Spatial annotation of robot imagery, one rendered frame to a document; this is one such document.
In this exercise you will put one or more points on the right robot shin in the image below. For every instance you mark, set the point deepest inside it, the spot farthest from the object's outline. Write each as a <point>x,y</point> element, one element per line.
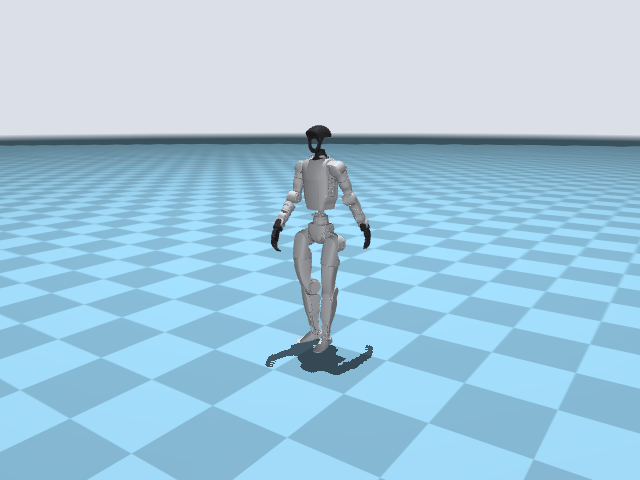
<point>312,308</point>

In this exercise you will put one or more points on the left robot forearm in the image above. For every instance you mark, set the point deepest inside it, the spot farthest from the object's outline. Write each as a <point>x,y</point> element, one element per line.
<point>358,212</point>

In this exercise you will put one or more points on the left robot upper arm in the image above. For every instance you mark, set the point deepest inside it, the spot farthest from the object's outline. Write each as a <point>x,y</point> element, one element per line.
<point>339,170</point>

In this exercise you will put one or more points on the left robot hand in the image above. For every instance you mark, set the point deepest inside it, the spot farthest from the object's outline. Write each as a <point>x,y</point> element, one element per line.
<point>367,235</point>

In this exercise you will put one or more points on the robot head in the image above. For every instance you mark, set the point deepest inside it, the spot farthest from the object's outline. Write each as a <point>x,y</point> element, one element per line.
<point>317,132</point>

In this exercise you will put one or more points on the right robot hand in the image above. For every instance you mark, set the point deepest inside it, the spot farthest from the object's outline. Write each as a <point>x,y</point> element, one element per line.
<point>275,234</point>

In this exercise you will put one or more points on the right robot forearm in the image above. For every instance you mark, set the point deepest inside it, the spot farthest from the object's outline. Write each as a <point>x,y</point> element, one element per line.
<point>285,212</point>

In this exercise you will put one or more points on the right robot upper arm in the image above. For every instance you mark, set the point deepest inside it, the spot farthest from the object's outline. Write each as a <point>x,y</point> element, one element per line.
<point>295,195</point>

